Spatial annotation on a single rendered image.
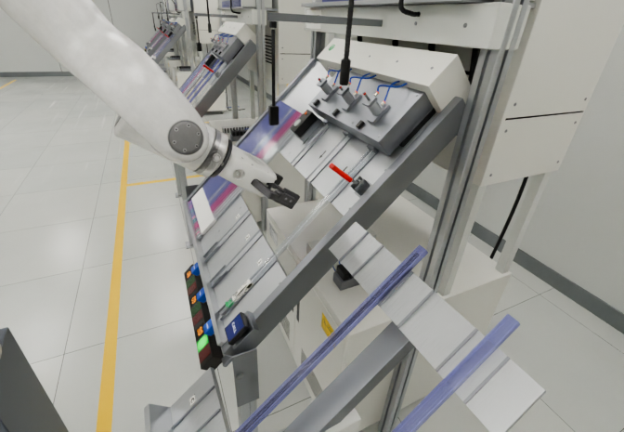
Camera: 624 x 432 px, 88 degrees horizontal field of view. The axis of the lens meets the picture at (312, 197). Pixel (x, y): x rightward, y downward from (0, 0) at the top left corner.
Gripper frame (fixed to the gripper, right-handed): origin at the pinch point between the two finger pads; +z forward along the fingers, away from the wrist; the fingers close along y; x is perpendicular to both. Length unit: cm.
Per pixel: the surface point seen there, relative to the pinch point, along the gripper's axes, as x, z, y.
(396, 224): -2, 73, 29
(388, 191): -12.1, 14.9, -10.0
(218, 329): 33.5, 3.3, -4.5
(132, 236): 112, 19, 157
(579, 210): -62, 177, 18
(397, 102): -28.2, 9.9, -1.9
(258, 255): 18.6, 7.9, 5.5
